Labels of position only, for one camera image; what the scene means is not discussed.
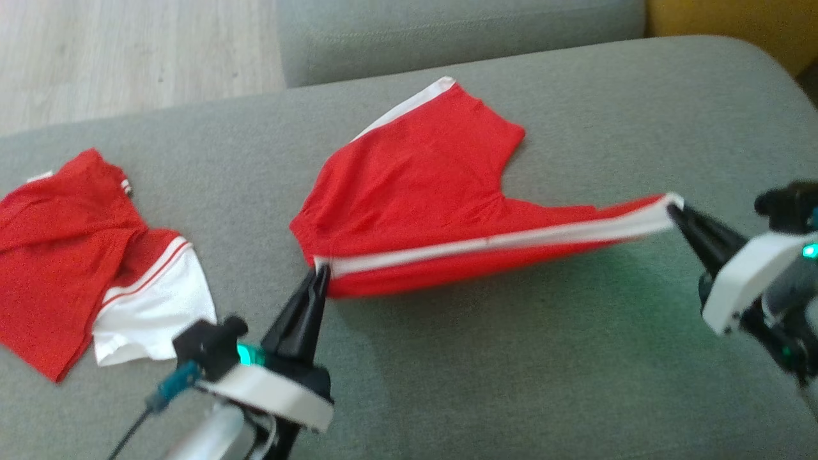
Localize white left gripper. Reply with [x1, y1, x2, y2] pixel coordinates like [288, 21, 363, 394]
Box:
[198, 264, 334, 434]

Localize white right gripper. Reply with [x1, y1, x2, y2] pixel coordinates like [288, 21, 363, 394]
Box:
[668, 204, 818, 336]

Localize red shorts with white stripe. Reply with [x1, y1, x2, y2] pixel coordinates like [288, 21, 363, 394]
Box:
[289, 77, 684, 300]

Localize red and white t-shirt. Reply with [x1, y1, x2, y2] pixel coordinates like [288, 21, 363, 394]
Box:
[0, 148, 218, 384]

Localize large grey sofa chaise seat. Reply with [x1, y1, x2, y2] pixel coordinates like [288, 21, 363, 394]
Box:
[0, 35, 818, 460]

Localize wide yellow sofa back cushion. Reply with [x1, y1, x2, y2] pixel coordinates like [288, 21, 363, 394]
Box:
[645, 0, 818, 77]

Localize long grey sofa seat cushion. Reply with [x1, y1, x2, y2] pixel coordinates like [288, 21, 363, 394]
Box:
[276, 0, 647, 88]

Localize black cable with blue plug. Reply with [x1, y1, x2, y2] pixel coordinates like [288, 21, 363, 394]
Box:
[105, 361, 200, 460]

